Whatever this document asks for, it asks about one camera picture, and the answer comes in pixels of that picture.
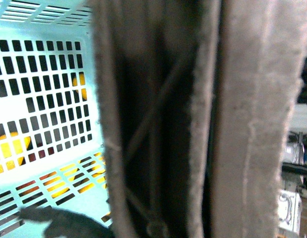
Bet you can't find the brown basket handle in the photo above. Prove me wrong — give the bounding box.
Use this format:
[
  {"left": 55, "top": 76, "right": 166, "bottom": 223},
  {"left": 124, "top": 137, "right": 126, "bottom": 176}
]
[{"left": 91, "top": 0, "right": 307, "bottom": 238}]

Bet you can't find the light blue plastic basket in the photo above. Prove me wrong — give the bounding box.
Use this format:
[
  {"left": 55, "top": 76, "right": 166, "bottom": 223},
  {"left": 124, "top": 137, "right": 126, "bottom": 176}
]
[{"left": 0, "top": 0, "right": 112, "bottom": 238}]

